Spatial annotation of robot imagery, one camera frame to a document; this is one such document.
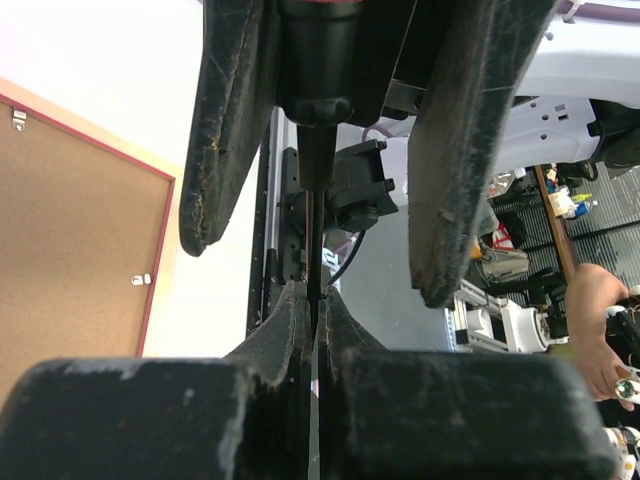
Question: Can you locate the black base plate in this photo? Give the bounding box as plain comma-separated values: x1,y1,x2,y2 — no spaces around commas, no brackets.
246,109,306,335

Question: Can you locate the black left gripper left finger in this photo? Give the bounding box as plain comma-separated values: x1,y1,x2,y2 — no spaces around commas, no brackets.
1,282,312,479

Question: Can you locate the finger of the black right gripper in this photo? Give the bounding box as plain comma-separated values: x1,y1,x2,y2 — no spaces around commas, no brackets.
179,0,280,256
407,1,558,308

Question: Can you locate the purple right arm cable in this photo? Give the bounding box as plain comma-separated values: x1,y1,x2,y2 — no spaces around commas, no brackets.
324,0,640,261

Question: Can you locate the red handled screwdriver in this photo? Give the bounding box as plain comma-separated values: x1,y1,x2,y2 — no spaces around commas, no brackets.
278,1,363,334

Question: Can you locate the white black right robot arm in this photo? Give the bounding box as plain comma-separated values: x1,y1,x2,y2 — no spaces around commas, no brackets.
179,1,639,307

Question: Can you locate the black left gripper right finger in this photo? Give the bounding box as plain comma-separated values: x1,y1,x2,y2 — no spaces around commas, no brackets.
318,289,616,479

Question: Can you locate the pink picture frame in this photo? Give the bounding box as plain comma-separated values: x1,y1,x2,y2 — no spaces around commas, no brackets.
1,80,182,395

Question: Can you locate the person's bare hand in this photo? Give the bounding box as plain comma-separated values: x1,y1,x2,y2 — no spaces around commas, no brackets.
565,263,636,423

